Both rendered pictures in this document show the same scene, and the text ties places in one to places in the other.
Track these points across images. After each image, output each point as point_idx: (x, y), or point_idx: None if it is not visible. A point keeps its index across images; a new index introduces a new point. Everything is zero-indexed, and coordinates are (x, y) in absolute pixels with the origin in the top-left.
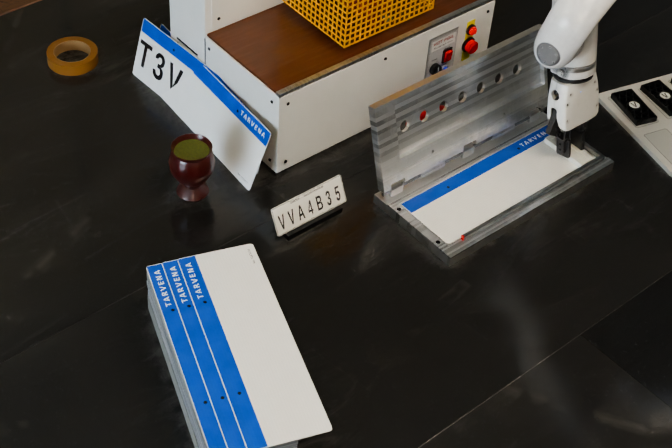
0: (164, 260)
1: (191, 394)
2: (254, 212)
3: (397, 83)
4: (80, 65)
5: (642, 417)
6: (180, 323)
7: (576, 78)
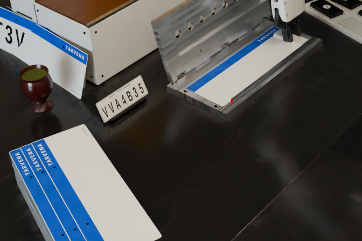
0: None
1: (51, 231)
2: (86, 111)
3: None
4: None
5: None
6: (37, 184)
7: None
